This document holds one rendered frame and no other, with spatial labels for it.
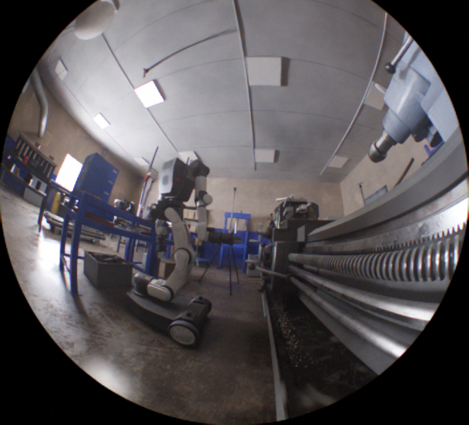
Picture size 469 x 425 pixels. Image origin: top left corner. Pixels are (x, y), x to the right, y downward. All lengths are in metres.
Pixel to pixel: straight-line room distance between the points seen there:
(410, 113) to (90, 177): 1.90
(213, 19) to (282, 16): 1.01
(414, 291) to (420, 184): 0.16
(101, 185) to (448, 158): 1.78
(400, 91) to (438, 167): 0.32
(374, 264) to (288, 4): 2.77
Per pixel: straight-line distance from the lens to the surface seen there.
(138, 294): 1.32
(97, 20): 3.23
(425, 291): 0.30
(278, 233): 0.82
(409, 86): 0.53
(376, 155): 0.64
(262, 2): 2.69
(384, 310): 0.24
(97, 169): 1.55
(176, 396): 0.84
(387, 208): 0.31
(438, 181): 0.26
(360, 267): 0.27
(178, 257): 1.05
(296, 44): 2.74
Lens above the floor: 0.75
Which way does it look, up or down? 23 degrees up
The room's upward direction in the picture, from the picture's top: 7 degrees clockwise
